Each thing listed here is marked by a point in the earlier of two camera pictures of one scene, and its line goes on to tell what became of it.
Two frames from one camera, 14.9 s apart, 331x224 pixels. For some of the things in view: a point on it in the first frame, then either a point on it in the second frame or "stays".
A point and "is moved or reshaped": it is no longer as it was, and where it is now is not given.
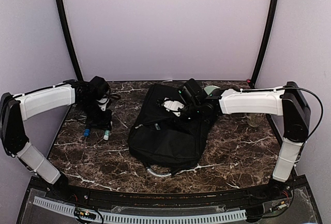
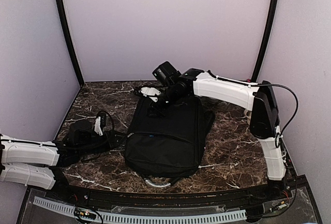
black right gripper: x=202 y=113 → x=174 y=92
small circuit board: x=85 y=213 stays
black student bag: x=158 y=137 is moved or reshaped
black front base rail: x=263 y=194 stays
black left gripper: x=103 y=124 → x=110 y=139
